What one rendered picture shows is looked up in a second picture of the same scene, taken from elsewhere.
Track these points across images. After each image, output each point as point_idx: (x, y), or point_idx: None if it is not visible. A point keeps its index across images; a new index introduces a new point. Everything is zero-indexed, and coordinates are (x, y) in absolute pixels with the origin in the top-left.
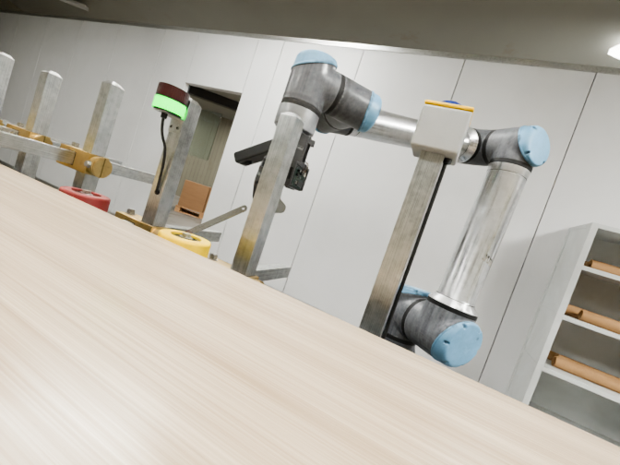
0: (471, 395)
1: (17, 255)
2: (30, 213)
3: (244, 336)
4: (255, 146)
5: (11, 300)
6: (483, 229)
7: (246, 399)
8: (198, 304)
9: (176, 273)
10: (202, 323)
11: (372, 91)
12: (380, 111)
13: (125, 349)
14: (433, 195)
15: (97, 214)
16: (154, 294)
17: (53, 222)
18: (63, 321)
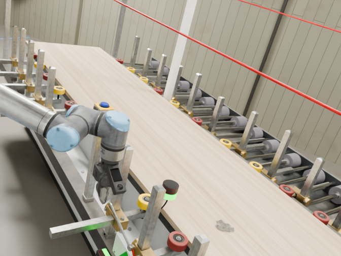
0: None
1: (182, 183)
2: (186, 202)
3: (154, 164)
4: (122, 177)
5: (180, 173)
6: None
7: (160, 159)
8: (158, 170)
9: (158, 179)
10: (159, 167)
11: (84, 106)
12: (36, 102)
13: (169, 165)
14: None
15: (173, 212)
16: (164, 173)
17: (181, 198)
18: (175, 169)
